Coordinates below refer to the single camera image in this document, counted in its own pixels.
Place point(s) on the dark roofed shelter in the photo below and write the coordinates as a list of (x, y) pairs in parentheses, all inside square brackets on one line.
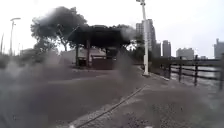
[(96, 35)]

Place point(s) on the white lamp pole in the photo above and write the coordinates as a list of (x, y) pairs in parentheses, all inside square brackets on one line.
[(145, 43)]

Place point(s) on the tall grey high-rise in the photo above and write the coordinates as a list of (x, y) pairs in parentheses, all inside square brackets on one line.
[(150, 35)]

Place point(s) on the narrow grey high-rise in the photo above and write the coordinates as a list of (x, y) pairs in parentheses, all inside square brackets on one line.
[(166, 48)]

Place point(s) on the large leafy tree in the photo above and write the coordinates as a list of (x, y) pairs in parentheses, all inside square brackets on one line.
[(55, 25)]

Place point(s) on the robot's own part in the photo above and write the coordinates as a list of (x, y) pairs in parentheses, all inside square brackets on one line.
[(148, 127), (71, 126)]

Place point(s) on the low pale building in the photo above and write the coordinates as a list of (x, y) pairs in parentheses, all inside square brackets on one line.
[(185, 53)]

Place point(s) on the dark wooden fence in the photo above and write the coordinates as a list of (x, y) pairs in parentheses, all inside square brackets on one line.
[(196, 68)]

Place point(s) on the pale water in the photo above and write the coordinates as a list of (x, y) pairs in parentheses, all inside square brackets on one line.
[(205, 67)]

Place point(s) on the curved street lamp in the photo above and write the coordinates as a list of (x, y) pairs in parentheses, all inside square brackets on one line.
[(12, 33)]

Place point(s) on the wide grey building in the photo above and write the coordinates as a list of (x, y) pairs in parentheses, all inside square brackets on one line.
[(219, 49)]

